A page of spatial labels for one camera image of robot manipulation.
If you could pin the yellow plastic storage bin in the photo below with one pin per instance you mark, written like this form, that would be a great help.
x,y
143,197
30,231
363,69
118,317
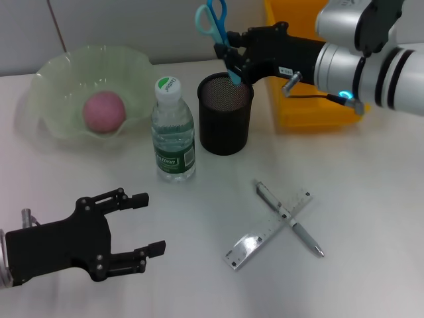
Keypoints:
x,y
314,112

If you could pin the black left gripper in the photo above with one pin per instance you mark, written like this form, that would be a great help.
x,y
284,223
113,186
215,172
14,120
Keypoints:
x,y
56,245

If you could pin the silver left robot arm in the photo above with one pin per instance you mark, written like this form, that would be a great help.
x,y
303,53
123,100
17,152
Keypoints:
x,y
5,261

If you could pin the grey white pen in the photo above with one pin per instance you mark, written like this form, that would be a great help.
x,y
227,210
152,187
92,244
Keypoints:
x,y
303,233

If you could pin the transparent plastic ruler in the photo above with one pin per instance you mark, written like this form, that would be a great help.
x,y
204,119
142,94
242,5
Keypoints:
x,y
248,245

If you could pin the pink peach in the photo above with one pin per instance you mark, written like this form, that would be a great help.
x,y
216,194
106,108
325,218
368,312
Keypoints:
x,y
104,112

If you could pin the pale green wavy bowl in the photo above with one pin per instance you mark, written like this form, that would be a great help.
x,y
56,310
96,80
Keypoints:
x,y
139,73

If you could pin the blue scissors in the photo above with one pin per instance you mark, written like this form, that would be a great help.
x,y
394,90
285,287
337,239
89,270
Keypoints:
x,y
218,26

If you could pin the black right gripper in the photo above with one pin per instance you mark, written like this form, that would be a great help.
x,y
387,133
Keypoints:
x,y
291,54

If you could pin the black mesh pen holder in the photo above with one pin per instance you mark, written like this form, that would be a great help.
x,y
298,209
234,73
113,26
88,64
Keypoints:
x,y
225,132

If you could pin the clear green-label water bottle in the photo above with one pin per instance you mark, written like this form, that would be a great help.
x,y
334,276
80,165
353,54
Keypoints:
x,y
172,132

